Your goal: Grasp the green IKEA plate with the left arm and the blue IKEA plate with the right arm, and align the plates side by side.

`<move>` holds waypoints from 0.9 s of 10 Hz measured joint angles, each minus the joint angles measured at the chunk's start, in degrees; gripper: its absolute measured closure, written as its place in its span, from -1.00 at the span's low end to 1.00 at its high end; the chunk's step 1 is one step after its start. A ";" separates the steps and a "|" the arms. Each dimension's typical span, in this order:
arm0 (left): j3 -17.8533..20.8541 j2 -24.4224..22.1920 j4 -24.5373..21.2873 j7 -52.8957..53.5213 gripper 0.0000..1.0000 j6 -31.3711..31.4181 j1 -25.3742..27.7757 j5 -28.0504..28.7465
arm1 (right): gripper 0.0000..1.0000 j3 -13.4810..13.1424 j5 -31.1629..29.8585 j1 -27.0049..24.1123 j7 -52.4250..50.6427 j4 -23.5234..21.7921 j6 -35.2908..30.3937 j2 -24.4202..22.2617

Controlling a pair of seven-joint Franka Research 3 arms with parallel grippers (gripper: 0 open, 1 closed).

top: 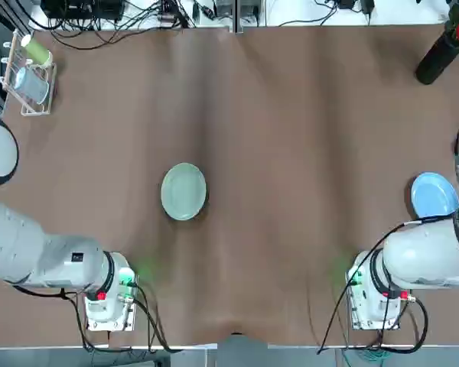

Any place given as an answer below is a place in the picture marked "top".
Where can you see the black vase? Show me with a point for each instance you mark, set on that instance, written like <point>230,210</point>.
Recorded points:
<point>438,57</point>

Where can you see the green cup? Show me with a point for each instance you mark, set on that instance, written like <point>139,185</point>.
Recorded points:
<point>36,49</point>

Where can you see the green plate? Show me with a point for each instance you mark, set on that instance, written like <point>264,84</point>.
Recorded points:
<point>183,191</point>

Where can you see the aluminium frame post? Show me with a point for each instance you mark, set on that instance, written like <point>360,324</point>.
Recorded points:
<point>238,17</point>

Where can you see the black flat electronics box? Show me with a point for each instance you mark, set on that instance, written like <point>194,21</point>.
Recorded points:
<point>80,7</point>

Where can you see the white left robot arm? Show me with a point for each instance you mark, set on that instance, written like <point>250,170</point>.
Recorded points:
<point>42,244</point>

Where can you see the black power adapter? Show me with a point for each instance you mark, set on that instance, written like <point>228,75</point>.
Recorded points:
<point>367,5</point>
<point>346,4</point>

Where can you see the blue cup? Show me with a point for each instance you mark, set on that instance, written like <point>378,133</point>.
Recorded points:
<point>32,86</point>

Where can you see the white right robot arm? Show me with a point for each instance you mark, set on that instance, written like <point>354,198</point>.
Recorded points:
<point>424,252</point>

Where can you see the blue plate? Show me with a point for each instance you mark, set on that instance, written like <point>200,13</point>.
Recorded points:
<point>434,195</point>

